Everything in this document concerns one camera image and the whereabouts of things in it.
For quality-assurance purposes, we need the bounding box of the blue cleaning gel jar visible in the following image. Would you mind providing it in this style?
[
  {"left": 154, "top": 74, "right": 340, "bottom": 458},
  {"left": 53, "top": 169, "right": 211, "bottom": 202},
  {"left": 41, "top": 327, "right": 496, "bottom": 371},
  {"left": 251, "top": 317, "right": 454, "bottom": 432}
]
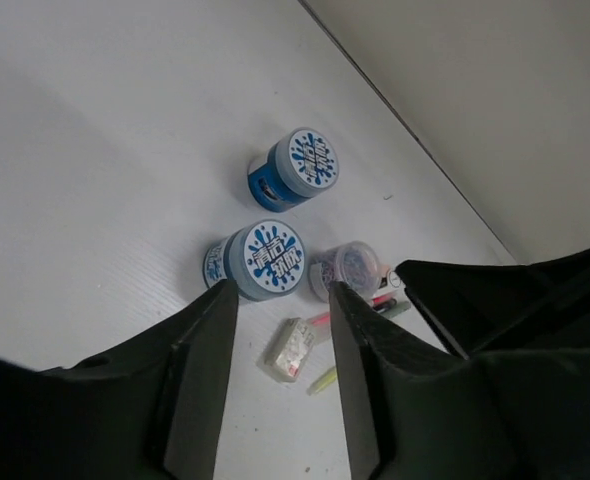
[
  {"left": 202, "top": 219, "right": 306, "bottom": 302},
  {"left": 247, "top": 127, "right": 340, "bottom": 213}
]

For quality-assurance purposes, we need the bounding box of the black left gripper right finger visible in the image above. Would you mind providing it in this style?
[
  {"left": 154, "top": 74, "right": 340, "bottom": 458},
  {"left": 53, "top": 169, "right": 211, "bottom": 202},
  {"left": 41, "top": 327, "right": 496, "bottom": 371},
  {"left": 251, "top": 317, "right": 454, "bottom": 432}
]
[{"left": 330, "top": 282, "right": 382, "bottom": 479}]

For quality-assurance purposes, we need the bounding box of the clear small staples box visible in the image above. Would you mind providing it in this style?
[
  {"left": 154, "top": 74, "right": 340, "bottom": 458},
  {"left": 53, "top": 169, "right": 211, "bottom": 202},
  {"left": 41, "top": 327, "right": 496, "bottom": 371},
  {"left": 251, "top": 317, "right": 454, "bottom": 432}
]
[{"left": 257, "top": 318, "right": 316, "bottom": 383}]

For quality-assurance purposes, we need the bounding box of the clear jar of paper clips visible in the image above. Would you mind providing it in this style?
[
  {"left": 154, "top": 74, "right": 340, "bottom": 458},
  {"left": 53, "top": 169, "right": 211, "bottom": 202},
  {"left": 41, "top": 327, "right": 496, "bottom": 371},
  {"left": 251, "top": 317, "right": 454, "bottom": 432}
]
[{"left": 308, "top": 241, "right": 381, "bottom": 302}]

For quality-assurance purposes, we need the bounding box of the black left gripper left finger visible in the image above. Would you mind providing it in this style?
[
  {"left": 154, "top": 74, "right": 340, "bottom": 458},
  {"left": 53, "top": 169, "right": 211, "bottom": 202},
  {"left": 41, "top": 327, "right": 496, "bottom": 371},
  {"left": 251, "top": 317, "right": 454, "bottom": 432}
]
[{"left": 163, "top": 281, "right": 238, "bottom": 479}]

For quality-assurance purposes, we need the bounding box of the red pen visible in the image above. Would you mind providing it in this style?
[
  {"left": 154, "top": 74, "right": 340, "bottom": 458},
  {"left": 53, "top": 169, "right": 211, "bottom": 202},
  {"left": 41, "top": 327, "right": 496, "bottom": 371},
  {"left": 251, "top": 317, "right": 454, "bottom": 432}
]
[{"left": 372, "top": 297, "right": 397, "bottom": 311}]

